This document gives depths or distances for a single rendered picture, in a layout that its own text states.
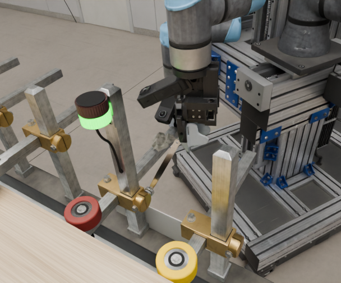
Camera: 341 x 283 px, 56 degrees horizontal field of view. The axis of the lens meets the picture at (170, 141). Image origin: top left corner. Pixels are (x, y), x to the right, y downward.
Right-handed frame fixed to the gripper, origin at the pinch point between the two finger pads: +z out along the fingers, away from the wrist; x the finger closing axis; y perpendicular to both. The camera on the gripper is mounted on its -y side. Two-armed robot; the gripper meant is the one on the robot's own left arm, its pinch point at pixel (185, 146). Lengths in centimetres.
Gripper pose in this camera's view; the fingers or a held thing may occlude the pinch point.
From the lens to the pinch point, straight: 71.7
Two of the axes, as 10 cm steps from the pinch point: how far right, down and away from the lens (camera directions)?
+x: 2.0, -6.3, 7.5
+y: 9.8, 0.6, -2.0
